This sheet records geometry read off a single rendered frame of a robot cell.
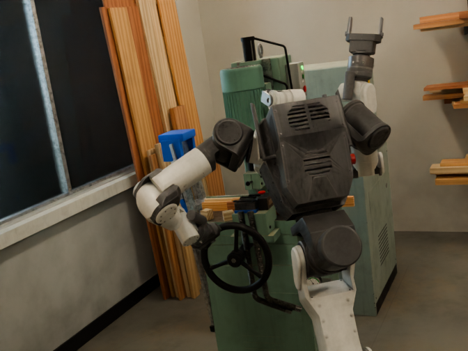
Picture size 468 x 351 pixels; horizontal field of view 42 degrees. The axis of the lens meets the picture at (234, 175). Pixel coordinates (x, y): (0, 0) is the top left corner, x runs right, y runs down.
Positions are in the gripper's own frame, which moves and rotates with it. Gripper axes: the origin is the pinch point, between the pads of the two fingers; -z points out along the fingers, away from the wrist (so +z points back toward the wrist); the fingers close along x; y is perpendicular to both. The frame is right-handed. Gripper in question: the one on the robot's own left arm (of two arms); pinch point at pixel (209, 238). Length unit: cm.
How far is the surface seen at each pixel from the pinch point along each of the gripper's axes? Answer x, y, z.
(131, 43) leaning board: 1, 180, -99
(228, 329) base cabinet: -26, -19, -47
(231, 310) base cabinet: -19.2, -14.8, -42.6
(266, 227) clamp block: 17.6, -4.8, -14.4
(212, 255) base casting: -10.6, 5.6, -30.3
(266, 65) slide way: 56, 56, -22
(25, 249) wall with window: -101, 82, -54
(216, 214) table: 0.5, 20.3, -32.4
